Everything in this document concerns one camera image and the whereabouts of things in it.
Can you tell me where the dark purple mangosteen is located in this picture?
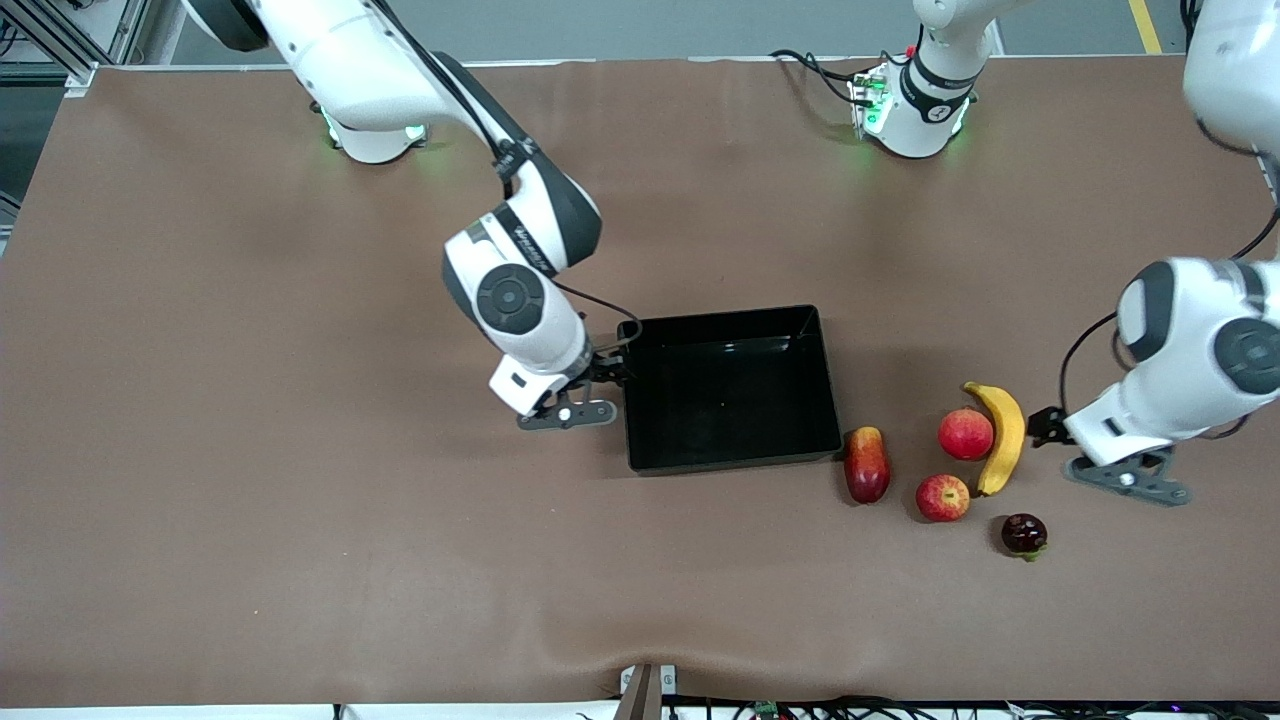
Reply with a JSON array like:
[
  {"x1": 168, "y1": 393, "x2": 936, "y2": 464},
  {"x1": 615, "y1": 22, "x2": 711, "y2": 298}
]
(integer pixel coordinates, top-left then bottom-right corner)
[{"x1": 1001, "y1": 513, "x2": 1049, "y2": 563}]

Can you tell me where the grey metal mount bracket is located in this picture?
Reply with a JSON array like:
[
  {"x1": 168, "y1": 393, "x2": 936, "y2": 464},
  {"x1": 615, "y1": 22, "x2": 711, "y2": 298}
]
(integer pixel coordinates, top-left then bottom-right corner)
[{"x1": 612, "y1": 663, "x2": 678, "y2": 720}]

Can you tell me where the black rectangular plastic box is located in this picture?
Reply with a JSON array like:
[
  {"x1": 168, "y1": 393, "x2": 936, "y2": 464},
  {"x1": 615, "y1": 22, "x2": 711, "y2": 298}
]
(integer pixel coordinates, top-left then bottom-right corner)
[{"x1": 617, "y1": 304, "x2": 844, "y2": 475}]

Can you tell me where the red yellow apple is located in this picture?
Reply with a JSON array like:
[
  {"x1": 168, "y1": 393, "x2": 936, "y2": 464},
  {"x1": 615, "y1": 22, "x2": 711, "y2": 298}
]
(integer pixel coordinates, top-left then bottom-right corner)
[{"x1": 915, "y1": 474, "x2": 971, "y2": 523}]

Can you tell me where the yellow banana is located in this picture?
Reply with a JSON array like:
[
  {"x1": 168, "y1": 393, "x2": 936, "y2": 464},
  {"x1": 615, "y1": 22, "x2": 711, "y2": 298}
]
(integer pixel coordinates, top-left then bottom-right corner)
[{"x1": 962, "y1": 381, "x2": 1027, "y2": 497}]

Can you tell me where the red yellow mango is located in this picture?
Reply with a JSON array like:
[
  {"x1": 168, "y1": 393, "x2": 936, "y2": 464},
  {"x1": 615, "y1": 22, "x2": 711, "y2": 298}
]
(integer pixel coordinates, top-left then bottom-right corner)
[{"x1": 843, "y1": 426, "x2": 891, "y2": 505}]

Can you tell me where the black left base cable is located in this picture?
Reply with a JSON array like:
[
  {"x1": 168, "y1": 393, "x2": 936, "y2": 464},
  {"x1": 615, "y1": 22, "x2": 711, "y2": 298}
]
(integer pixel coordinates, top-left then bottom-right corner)
[{"x1": 768, "y1": 48, "x2": 876, "y2": 106}]

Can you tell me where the brown table cover mat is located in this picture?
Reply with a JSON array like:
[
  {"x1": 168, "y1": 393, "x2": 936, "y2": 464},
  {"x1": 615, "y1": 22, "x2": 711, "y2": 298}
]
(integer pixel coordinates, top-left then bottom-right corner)
[{"x1": 0, "y1": 55, "x2": 1280, "y2": 709}]

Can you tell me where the red pomegranate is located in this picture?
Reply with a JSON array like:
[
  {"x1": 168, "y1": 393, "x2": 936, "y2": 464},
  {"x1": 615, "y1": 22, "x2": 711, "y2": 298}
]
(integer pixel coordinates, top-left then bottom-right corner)
[{"x1": 938, "y1": 407, "x2": 995, "y2": 462}]

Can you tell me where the aluminium frame profile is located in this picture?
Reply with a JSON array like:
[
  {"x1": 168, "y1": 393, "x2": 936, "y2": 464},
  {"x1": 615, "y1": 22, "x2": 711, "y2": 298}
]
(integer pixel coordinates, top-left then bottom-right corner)
[{"x1": 0, "y1": 0, "x2": 151, "y2": 96}]

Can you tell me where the yellow floor tape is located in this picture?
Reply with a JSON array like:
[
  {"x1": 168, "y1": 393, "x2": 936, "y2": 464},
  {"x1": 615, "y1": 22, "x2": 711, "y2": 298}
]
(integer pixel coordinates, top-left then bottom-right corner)
[{"x1": 1128, "y1": 0, "x2": 1165, "y2": 56}]

